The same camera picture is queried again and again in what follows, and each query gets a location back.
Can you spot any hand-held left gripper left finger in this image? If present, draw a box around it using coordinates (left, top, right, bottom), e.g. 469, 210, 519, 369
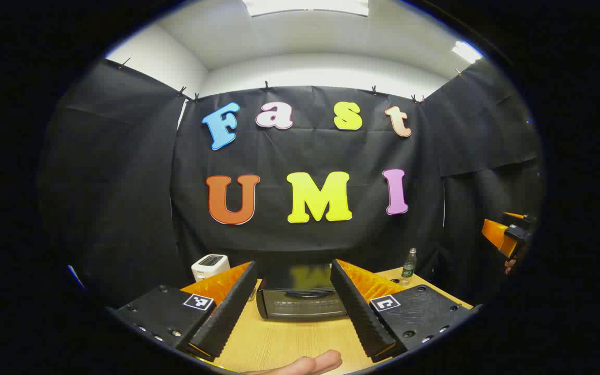
105, 260, 259, 363

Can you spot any large ceiling light panel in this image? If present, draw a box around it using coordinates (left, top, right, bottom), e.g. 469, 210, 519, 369
243, 0, 369, 18

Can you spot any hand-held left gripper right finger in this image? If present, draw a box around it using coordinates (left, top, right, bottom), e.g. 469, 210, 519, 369
330, 258, 484, 364

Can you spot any clear plastic water bottle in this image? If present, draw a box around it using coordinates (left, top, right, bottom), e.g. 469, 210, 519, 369
401, 248, 418, 286

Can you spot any black backdrop cloth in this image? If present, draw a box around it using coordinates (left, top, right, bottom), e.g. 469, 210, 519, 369
37, 57, 545, 308

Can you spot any white toaster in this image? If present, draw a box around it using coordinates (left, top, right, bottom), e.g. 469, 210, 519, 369
191, 254, 230, 283

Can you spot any black electric oven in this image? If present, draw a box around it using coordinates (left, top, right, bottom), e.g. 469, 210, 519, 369
256, 263, 350, 321

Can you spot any small ceiling light panel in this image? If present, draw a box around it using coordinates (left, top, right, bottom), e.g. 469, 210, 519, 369
451, 41, 483, 65

